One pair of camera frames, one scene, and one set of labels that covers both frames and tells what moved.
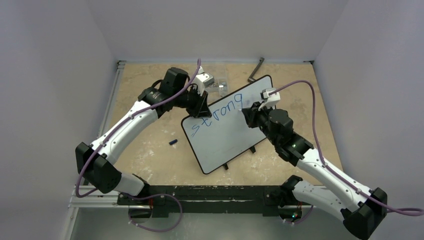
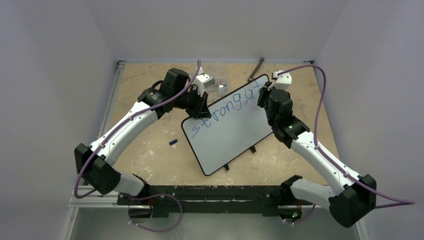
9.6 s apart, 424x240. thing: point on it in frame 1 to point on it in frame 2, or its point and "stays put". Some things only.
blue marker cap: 173,142 stays put
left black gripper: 201,109 stays put
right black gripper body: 252,116 to 265,97
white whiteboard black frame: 216,140 stays put
